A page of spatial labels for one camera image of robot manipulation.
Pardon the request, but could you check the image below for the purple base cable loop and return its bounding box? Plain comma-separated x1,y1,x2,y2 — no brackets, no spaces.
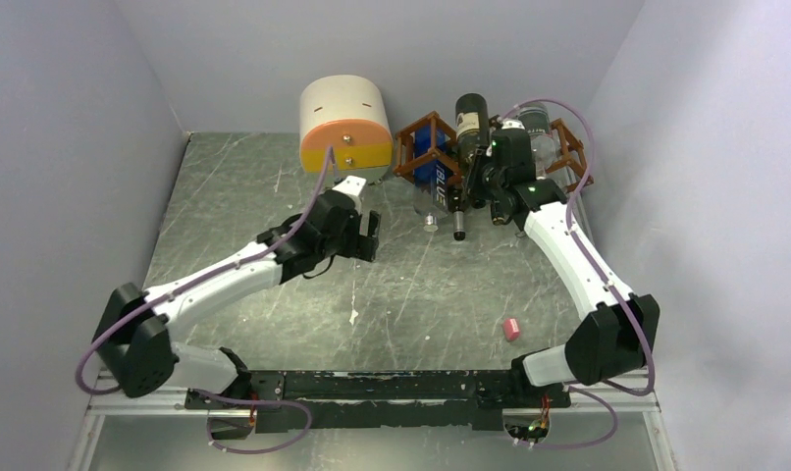
206,397,313,455

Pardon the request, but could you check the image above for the blue square glass bottle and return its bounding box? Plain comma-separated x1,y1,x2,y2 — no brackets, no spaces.
412,159,449,233

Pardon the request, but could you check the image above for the pink eraser block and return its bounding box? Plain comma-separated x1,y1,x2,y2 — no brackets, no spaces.
502,318,521,342

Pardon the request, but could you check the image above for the dark labelled wine bottle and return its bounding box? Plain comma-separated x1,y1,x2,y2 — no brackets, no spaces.
448,185,468,241

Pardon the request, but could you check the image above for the clear labelled liquor bottle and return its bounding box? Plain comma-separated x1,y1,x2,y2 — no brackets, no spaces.
490,202,507,226

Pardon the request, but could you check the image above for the clear dark-labelled round bottle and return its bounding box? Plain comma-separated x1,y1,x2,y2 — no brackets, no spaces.
514,101,557,174

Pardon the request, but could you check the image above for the cream orange drawer cabinet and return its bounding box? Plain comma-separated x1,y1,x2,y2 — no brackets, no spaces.
298,75,394,183

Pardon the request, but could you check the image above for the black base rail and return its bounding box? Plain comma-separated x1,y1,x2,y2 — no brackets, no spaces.
185,370,571,433

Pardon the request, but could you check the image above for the brown wooden wine rack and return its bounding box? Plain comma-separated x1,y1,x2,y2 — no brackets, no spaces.
388,112,588,192

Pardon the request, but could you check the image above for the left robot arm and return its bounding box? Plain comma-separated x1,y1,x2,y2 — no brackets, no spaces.
93,189,381,408

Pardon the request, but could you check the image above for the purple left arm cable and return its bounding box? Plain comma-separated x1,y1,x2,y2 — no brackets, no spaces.
75,145,339,396

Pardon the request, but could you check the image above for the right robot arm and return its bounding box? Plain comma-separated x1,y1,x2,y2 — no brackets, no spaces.
464,128,659,406

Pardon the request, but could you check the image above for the dark green wine bottle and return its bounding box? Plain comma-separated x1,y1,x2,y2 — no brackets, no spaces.
454,92,490,163

